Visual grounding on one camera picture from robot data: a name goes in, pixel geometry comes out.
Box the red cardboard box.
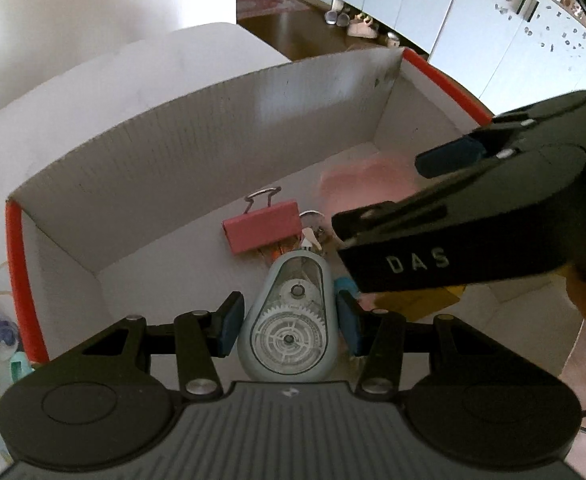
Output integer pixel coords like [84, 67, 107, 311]
[5, 47, 496, 364]

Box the key ring with keys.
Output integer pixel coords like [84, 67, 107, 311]
[299, 209, 334, 252]

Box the red patterned rug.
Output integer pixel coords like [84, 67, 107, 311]
[236, 0, 320, 19]

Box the teal pencil sharpener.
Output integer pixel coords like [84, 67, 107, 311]
[10, 351, 35, 385]

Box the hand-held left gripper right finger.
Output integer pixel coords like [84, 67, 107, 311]
[336, 290, 508, 402]

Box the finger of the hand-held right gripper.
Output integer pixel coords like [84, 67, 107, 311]
[331, 200, 454, 253]
[415, 90, 586, 179]

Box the row of shoes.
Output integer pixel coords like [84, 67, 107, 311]
[322, 6, 402, 47]

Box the pink binder clip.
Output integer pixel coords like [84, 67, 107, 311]
[222, 186, 301, 255]

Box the grey correction tape dispenser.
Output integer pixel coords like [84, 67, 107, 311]
[237, 251, 334, 381]

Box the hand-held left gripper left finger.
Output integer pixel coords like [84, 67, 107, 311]
[70, 291, 246, 402]

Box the small yellow box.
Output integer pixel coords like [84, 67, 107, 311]
[375, 285, 466, 320]

